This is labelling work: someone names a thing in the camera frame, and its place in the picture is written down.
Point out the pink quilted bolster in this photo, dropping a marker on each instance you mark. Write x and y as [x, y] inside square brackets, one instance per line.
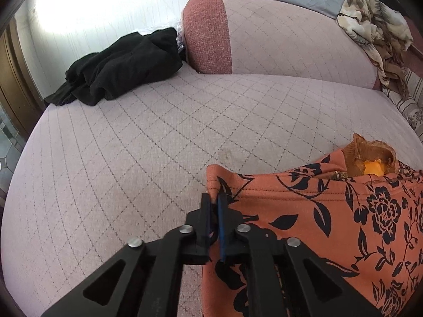
[281, 36]

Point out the orange floral blouse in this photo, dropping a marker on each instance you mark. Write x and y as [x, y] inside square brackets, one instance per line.
[330, 211]

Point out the beige floral cloth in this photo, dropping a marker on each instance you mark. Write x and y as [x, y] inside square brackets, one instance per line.
[380, 29]

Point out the striped floral cushion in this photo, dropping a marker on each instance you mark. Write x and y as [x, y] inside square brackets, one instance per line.
[409, 105]

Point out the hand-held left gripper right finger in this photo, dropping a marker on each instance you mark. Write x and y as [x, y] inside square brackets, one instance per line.
[223, 224]

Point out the black garment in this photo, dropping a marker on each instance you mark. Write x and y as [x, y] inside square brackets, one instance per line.
[122, 69]

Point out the clear plastic bag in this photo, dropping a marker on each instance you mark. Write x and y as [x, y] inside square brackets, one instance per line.
[180, 38]

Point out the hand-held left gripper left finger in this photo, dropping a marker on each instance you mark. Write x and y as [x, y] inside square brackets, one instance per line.
[205, 218]

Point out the stained glass wooden door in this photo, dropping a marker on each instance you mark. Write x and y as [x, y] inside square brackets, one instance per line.
[13, 92]

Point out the black cloth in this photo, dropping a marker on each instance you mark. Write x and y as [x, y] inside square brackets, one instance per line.
[390, 5]

